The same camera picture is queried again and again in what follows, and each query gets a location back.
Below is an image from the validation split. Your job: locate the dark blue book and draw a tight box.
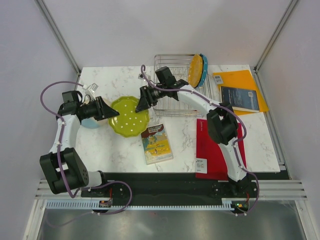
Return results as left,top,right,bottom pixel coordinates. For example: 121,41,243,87
220,86,260,113

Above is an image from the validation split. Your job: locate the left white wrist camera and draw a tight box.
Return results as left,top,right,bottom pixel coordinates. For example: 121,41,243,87
82,83,99,101

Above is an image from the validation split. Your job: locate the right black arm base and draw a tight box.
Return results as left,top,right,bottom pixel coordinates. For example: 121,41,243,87
212,178,258,199

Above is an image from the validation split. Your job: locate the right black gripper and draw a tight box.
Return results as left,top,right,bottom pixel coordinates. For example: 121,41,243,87
135,83,167,113

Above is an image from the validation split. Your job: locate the green polka dot plate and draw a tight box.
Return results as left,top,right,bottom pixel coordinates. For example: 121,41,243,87
108,96,150,138

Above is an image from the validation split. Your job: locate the paperback book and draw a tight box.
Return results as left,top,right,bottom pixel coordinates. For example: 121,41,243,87
141,124,174,165

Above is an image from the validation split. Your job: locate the orange folder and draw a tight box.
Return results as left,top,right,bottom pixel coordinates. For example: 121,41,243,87
212,70,269,116

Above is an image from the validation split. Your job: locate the blue polka dot plate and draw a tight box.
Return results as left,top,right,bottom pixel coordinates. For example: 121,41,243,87
197,53,208,88

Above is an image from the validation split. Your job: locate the white cable duct right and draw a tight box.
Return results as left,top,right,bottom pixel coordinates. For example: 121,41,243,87
221,198,250,212

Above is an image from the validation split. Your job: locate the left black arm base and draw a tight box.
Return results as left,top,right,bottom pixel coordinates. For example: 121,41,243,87
80,180,131,200

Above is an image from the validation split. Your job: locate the yellow polka dot plate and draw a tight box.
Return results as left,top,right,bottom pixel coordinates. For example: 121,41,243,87
187,54,204,88

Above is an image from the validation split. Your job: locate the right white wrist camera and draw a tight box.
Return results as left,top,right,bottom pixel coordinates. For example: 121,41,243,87
138,73,153,84

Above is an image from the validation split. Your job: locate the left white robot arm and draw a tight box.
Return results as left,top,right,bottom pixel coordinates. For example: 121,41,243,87
39,90,120,197

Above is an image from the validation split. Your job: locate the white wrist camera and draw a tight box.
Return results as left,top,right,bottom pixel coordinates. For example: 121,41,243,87
138,73,153,84
82,83,99,101

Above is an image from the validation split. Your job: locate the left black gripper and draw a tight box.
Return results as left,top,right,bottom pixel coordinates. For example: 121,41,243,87
80,96,119,122

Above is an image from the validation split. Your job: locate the wire dish rack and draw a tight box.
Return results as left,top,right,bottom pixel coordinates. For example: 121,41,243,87
152,53,214,118

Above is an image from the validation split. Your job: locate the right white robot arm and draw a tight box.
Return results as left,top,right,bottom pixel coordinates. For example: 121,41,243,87
135,65,249,197

